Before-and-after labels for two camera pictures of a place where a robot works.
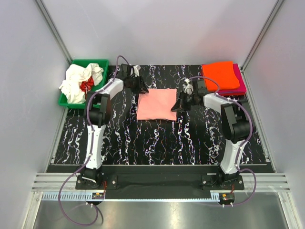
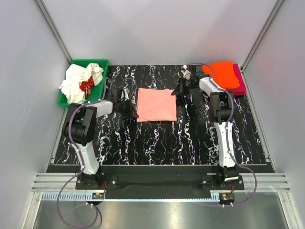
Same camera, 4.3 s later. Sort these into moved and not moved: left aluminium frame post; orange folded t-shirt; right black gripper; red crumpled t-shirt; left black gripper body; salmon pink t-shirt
Moved: left black gripper body; right black gripper
Not moved: orange folded t-shirt; salmon pink t-shirt; red crumpled t-shirt; left aluminium frame post
